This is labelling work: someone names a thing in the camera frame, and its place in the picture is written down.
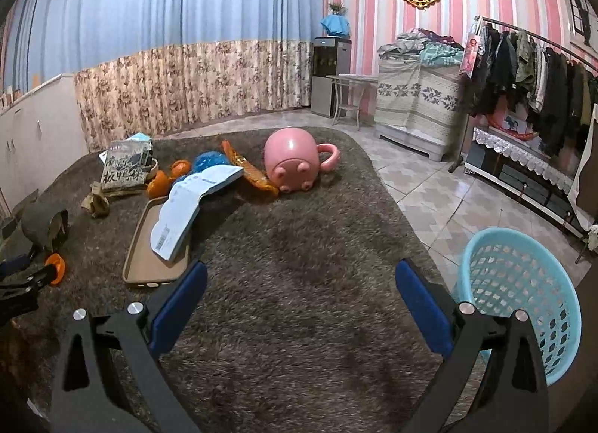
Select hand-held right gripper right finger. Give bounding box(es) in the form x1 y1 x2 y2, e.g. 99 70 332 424
395 258 549 433

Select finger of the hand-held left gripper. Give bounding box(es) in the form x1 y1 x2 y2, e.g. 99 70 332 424
0 265 56 322
0 255 30 277

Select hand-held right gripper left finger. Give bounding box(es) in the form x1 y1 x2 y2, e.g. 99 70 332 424
50 261 209 433

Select light blue plastic basket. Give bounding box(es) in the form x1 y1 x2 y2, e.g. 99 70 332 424
452 226 582 387

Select tan plastic tray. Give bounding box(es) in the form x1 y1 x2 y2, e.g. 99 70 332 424
122 199 194 289

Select white paper booklet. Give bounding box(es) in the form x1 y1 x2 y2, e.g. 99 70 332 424
150 166 244 262

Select crumpled brown paper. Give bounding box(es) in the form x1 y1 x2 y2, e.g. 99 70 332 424
80 182 110 219

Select orange round toy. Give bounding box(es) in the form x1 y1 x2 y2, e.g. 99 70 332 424
146 170 170 200

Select white cabinet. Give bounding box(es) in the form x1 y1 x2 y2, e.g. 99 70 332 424
0 72 89 219

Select blue mesh ball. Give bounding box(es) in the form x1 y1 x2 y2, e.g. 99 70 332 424
192 151 229 176

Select grey printed bag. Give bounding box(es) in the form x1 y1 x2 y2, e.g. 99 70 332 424
100 139 155 195

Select orange snack packet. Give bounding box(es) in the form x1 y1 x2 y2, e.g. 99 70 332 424
221 139 280 197

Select dark low cabinet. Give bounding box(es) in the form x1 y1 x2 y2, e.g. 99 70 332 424
465 141 589 237

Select white lace cloth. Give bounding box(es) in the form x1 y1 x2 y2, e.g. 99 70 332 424
472 127 580 191

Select pink pig watering can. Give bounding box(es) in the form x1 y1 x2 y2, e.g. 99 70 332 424
264 127 340 193

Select red printed cushion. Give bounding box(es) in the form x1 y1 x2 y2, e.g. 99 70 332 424
488 110 543 139

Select patterned cloth covered cabinet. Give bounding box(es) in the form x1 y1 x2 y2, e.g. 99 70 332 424
374 54 468 163

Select beige hanging cloth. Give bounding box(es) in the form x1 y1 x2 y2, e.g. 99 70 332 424
572 106 598 228

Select small folding table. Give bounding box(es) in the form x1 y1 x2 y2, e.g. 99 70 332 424
326 73 378 131

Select grey water dispenser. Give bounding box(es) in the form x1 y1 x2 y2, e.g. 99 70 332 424
311 37 352 118

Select row of hanging clothes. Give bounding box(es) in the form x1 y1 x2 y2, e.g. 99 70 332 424
467 24 598 158

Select pink printed hanging bag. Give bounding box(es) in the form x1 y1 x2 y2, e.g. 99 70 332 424
459 33 482 77

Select pile of folded clothes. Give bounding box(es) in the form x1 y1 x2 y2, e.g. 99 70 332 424
377 28 465 67

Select blue and floral curtain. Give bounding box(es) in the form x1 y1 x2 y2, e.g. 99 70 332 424
0 0 326 151

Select blue cloth cover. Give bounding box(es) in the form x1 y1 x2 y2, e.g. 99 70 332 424
320 15 352 37

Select metal clothes rack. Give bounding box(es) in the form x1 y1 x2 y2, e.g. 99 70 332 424
448 15 598 174

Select window wall sticker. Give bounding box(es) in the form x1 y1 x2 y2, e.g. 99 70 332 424
561 0 594 46

